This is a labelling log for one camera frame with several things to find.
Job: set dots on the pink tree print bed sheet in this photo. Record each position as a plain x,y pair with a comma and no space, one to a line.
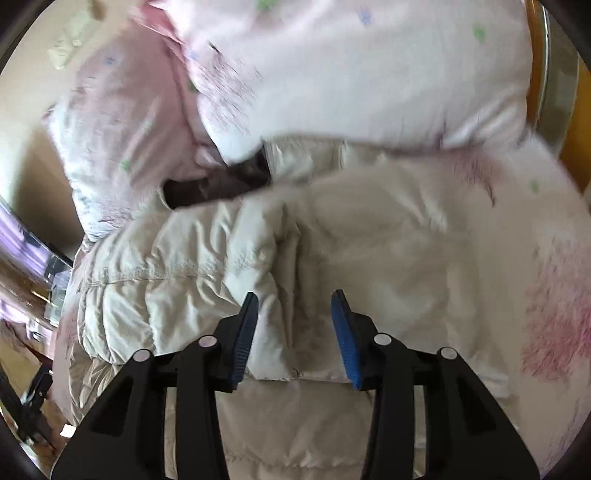
549,277

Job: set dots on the white air conditioner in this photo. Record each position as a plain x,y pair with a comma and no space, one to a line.
70,41

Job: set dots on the orange wooden headboard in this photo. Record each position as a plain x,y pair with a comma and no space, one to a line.
538,55

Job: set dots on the cream puffer jacket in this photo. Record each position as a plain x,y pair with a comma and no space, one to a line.
207,258

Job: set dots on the floral pillow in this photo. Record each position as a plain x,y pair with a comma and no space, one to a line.
323,69

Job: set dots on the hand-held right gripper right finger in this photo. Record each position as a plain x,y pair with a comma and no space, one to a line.
345,341

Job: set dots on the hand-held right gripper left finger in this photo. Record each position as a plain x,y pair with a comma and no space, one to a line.
244,344

